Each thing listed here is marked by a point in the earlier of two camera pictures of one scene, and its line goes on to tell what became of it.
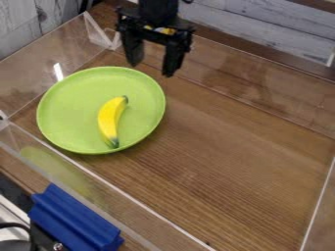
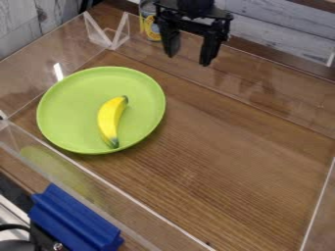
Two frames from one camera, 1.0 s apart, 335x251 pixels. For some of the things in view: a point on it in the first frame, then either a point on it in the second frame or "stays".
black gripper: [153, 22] → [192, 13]
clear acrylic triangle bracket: [101, 37] stays
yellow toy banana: [108, 119] stays
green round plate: [73, 99] stays
